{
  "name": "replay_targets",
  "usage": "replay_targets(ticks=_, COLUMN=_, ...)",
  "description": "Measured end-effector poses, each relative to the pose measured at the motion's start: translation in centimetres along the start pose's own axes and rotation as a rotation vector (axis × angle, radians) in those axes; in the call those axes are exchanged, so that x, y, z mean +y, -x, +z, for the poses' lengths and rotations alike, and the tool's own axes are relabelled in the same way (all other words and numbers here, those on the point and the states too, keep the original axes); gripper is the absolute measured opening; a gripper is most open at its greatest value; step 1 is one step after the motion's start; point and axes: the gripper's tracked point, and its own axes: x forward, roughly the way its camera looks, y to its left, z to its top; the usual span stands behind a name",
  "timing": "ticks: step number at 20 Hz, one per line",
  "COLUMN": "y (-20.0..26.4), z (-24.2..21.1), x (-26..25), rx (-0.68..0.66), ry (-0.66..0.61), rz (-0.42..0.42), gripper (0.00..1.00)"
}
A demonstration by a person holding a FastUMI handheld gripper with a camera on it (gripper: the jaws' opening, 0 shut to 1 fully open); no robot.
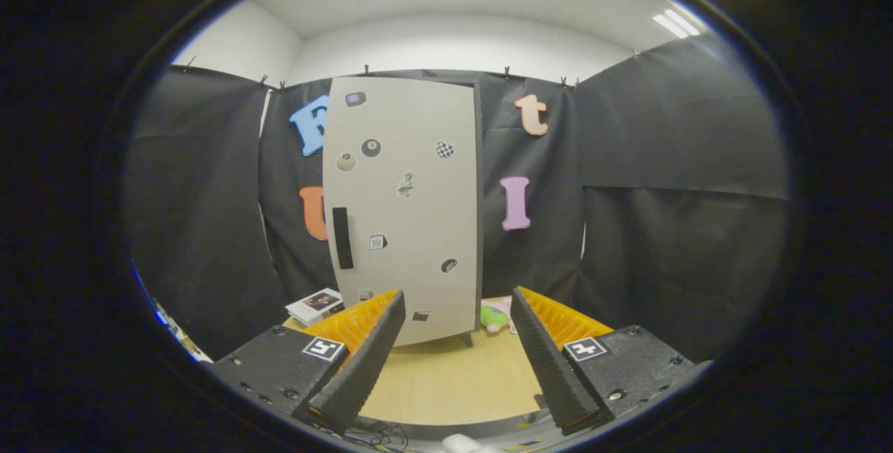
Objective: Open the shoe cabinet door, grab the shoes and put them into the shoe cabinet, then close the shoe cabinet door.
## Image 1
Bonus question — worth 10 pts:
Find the green pink plush toy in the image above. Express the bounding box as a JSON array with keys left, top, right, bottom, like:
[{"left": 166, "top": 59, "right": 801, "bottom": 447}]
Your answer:
[{"left": 480, "top": 297, "right": 518, "bottom": 334}]

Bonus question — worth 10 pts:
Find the white printed box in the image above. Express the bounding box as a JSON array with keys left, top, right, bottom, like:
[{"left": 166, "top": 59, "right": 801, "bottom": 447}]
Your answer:
[{"left": 286, "top": 288, "right": 345, "bottom": 327}]

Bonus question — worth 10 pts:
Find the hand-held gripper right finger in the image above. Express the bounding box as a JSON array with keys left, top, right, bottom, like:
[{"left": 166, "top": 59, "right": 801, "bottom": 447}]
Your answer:
[{"left": 509, "top": 286, "right": 712, "bottom": 436}]

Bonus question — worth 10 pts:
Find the grey shoe cabinet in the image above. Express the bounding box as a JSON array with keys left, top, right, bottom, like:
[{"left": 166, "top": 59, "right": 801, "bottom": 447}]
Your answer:
[{"left": 322, "top": 70, "right": 486, "bottom": 349}]

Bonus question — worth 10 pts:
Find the small ceiling light panel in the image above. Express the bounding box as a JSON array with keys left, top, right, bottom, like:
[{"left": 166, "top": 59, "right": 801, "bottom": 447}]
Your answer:
[{"left": 654, "top": 9, "right": 701, "bottom": 39}]

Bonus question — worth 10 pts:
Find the light grey shoe cabinet door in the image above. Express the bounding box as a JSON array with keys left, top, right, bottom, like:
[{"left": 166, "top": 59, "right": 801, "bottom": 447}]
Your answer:
[{"left": 322, "top": 76, "right": 479, "bottom": 347}]

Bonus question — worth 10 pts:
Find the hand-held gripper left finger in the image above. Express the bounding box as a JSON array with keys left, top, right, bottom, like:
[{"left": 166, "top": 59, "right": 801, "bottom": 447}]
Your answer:
[{"left": 209, "top": 290, "right": 407, "bottom": 433}]

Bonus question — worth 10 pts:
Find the black backdrop cloth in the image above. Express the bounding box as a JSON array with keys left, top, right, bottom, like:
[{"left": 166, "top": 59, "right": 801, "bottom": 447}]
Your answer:
[{"left": 124, "top": 34, "right": 793, "bottom": 363}]

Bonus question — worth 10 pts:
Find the blue white sheet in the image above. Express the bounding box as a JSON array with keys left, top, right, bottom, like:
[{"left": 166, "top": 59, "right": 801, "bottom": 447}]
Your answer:
[{"left": 131, "top": 261, "right": 212, "bottom": 364}]

